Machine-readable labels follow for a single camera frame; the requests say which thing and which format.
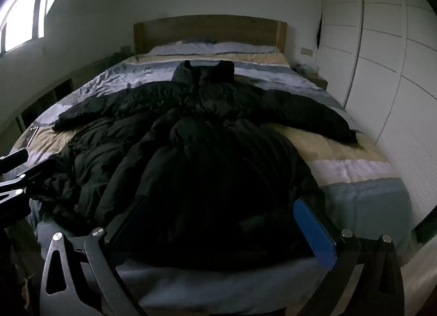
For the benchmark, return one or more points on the black puffer jacket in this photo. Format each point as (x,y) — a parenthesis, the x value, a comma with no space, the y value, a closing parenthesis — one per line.
(205,138)

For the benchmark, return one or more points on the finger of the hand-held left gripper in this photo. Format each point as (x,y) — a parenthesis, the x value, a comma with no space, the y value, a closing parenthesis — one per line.
(36,174)
(15,160)

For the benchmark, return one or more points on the bed with striped duvet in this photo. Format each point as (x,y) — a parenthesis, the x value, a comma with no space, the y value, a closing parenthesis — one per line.
(341,155)

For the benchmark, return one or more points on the wooden nightstand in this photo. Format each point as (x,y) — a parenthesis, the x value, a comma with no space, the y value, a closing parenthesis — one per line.
(319,82)

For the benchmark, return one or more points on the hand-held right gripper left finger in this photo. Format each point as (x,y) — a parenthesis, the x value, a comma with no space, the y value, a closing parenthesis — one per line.
(128,225)

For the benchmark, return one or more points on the wooden headboard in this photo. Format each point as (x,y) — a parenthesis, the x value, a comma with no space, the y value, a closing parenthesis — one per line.
(208,31)

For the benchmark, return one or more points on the window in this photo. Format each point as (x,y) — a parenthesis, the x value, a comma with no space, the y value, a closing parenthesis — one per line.
(20,12)

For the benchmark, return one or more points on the white wardrobe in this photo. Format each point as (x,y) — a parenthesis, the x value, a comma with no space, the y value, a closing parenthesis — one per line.
(382,63)

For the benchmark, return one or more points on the wall socket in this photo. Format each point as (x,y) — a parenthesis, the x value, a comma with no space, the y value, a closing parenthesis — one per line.
(306,51)

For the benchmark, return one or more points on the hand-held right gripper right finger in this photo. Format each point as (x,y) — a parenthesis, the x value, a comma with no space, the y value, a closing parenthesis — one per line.
(315,230)

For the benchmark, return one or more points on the smartphone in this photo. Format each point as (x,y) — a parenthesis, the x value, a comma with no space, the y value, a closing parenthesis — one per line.
(30,137)

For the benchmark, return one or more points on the low wooden shelf unit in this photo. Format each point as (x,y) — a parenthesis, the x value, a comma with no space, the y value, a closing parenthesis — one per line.
(51,94)

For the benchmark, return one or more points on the white pillow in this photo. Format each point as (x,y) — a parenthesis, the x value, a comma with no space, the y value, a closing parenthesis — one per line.
(218,48)

